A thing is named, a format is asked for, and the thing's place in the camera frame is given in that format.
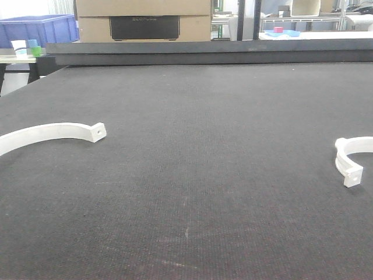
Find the white curved pipe clamp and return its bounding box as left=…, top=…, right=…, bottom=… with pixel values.
left=335, top=136, right=372, bottom=188
left=1, top=122, right=107, bottom=156

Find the blue tray in background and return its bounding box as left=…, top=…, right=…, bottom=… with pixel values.
left=264, top=29, right=301, bottom=38

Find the aluminium frame shelf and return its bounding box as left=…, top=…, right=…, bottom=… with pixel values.
left=260, top=0, right=373, bottom=31

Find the black vertical post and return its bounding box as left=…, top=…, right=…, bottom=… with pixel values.
left=237, top=0, right=262, bottom=41

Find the blue plastic crate background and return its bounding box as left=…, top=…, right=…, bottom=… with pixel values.
left=1, top=14, right=79, bottom=48

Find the white paper cup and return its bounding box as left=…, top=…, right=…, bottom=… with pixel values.
left=11, top=40, right=27, bottom=58

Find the cardboard box with black print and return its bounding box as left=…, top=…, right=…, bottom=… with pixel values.
left=76, top=0, right=213, bottom=43

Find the green small cup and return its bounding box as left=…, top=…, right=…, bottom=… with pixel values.
left=30, top=45, right=42, bottom=57

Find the pink cube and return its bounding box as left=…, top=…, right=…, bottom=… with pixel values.
left=273, top=26, right=283, bottom=33

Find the blue small cup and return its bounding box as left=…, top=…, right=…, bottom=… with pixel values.
left=27, top=39, right=38, bottom=48

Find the light side table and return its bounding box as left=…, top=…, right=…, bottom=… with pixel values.
left=1, top=51, right=40, bottom=96

